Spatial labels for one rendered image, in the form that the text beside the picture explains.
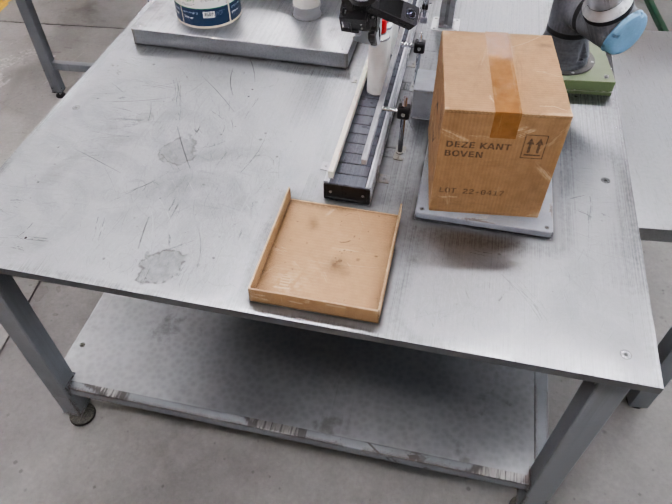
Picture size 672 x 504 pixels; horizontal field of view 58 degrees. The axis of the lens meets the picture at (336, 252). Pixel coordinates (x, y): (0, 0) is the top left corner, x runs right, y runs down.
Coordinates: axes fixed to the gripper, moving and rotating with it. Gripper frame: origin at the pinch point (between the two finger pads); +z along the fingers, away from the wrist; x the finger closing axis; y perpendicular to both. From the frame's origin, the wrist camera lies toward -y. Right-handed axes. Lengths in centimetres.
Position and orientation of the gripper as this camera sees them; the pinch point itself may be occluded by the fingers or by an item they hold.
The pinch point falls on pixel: (378, 42)
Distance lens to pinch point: 149.7
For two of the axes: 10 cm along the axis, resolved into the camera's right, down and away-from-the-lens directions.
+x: -2.0, 9.6, -1.8
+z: 1.2, 2.1, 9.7
